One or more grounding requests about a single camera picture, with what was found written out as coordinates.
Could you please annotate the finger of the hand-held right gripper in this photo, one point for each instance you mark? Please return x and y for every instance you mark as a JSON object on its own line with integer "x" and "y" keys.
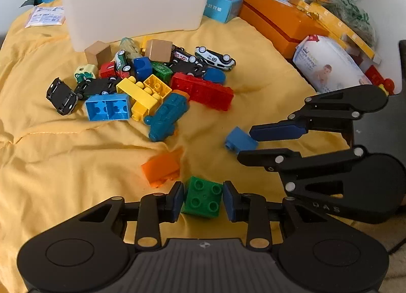
{"x": 276, "y": 131}
{"x": 263, "y": 157}

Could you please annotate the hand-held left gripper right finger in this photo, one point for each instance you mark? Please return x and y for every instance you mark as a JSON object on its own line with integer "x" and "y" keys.
{"x": 229, "y": 201}

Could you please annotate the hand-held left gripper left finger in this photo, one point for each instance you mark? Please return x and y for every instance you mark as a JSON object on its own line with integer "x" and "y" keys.
{"x": 177, "y": 201}

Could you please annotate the small blue building brick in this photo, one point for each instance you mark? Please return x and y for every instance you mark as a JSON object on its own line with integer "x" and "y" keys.
{"x": 241, "y": 140}

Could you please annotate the light blue building brick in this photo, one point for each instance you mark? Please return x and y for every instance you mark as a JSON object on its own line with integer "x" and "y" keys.
{"x": 107, "y": 107}

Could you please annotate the blue curved block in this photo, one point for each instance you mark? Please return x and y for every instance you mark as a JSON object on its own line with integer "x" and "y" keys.
{"x": 142, "y": 69}

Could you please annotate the white plastic bin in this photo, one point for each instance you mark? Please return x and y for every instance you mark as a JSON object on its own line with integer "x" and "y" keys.
{"x": 133, "y": 1}

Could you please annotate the orange building brick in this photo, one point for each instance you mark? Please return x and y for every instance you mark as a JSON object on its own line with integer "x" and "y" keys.
{"x": 161, "y": 167}

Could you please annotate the blue rounded block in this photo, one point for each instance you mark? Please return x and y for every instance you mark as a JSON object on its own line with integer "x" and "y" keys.
{"x": 215, "y": 75}

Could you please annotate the long red building brick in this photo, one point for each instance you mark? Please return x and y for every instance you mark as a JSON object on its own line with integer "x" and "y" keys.
{"x": 203, "y": 91}

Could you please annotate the white wet wipes pack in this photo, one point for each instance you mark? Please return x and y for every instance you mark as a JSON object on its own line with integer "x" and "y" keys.
{"x": 330, "y": 64}

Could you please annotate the teal toy locomotive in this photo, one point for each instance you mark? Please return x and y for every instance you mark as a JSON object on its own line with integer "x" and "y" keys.
{"x": 166, "y": 115}

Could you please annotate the white toy race car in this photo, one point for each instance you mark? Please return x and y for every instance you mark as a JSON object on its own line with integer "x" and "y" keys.
{"x": 215, "y": 58}

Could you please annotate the red toy piece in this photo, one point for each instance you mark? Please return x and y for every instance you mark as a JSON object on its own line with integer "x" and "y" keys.
{"x": 382, "y": 82}

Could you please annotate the orange box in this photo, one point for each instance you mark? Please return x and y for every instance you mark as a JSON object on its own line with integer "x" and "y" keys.
{"x": 279, "y": 21}

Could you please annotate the square yellow building brick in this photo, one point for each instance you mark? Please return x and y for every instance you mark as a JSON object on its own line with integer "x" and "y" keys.
{"x": 157, "y": 87}

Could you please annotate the yellow blanket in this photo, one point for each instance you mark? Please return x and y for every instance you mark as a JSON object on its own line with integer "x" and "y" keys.
{"x": 63, "y": 169}

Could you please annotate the checkered toy car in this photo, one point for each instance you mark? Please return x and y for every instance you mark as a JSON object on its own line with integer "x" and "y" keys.
{"x": 183, "y": 56}

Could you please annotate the yellow flat box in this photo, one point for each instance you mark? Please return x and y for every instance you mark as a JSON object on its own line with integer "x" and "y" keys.
{"x": 342, "y": 31}

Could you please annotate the long yellow building brick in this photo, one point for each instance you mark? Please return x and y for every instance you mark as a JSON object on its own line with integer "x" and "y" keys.
{"x": 127, "y": 86}

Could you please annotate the dark green building brick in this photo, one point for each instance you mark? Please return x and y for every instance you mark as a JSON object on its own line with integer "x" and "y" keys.
{"x": 162, "y": 72}

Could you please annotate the light blue carton box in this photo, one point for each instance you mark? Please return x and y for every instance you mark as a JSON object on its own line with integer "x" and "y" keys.
{"x": 223, "y": 4}

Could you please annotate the mesh bag of green pieces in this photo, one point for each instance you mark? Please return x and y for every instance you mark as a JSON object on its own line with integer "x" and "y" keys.
{"x": 352, "y": 13}

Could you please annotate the brown cardboard cube right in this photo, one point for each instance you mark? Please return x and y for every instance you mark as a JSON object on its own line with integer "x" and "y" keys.
{"x": 158, "y": 50}

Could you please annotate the brown cardboard cube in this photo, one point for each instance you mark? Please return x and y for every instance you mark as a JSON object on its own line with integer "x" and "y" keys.
{"x": 158, "y": 50}
{"x": 98, "y": 53}

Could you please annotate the red toy car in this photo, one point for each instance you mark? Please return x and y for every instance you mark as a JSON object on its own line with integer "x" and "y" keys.
{"x": 107, "y": 70}

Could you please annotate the green white toy car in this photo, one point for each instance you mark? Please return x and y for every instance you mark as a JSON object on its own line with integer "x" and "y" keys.
{"x": 122, "y": 61}

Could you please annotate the pale green toy car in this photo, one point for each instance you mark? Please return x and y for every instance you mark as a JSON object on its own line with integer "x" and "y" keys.
{"x": 85, "y": 71}

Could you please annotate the brown cardboard cube left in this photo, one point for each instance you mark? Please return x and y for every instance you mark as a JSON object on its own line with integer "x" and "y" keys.
{"x": 98, "y": 53}

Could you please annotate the white sachet packet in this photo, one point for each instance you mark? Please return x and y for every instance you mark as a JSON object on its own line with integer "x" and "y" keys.
{"x": 44, "y": 17}

